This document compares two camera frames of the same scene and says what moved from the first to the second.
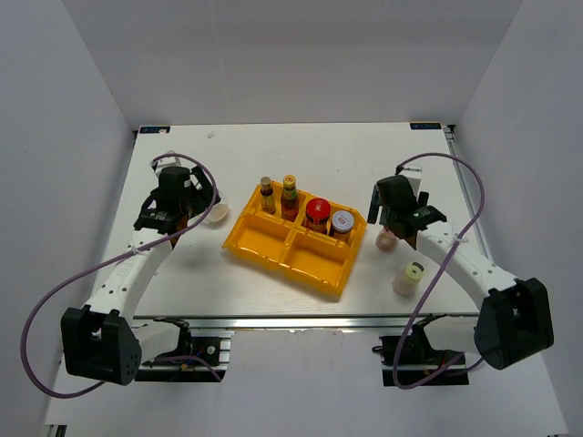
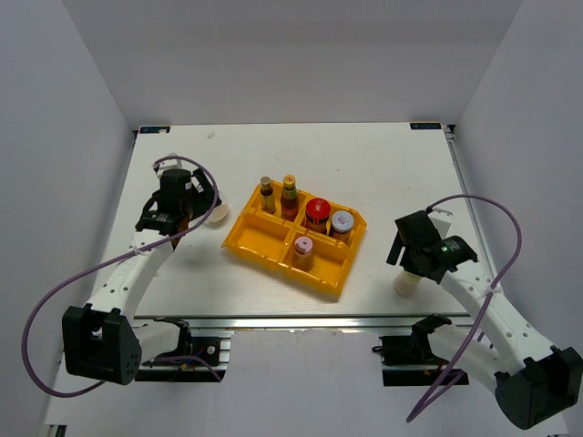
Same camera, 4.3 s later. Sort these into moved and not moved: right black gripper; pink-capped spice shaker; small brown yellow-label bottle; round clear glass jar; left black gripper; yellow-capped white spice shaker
Moved: pink-capped spice shaker; right black gripper
Not moved: left black gripper; round clear glass jar; yellow-capped white spice shaker; small brown yellow-label bottle
